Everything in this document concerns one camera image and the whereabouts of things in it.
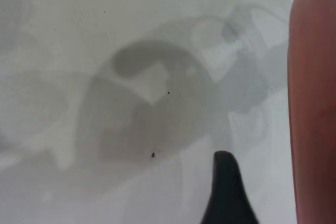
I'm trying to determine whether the pink round plate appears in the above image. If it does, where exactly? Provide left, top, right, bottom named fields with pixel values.
left=288, top=0, right=336, bottom=224

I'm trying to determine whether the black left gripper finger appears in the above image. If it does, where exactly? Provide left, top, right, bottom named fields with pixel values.
left=201, top=151, right=260, bottom=224

